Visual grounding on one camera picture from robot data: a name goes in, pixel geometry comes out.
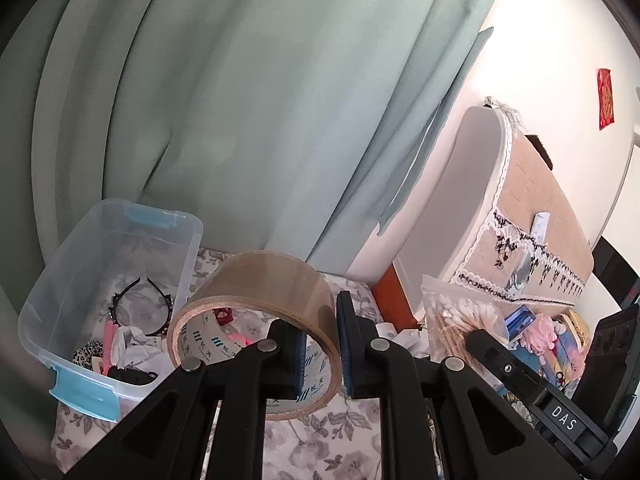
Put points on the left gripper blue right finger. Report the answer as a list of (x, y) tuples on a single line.
[(346, 327)]

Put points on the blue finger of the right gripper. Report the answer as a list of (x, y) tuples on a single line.
[(515, 375)]

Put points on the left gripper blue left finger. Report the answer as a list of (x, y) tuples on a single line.
[(299, 358)]

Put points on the brown packing tape roll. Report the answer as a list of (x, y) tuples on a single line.
[(236, 306)]

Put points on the dark red hair claw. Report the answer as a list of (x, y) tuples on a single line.
[(223, 316)]

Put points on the bag of cotton swabs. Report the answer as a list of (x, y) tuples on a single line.
[(451, 313)]

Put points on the white paper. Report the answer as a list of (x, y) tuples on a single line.
[(131, 348)]

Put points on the black toy car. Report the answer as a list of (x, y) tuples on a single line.
[(131, 376)]

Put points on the black studded headband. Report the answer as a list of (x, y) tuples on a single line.
[(144, 306)]

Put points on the pink hair roller pair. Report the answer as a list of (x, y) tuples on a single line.
[(110, 329)]

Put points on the clear plastic storage bin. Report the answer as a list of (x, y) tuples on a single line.
[(115, 243)]

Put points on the black white leopard scrunchie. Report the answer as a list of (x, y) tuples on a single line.
[(89, 356)]

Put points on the white power strip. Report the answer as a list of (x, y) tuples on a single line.
[(415, 340)]

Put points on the floral grey table cloth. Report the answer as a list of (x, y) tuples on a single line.
[(341, 441)]

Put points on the white appliance with lace cover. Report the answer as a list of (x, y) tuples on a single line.
[(496, 223)]

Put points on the green curtain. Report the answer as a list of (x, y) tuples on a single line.
[(298, 126)]

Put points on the red wall decoration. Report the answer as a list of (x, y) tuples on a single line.
[(605, 95)]

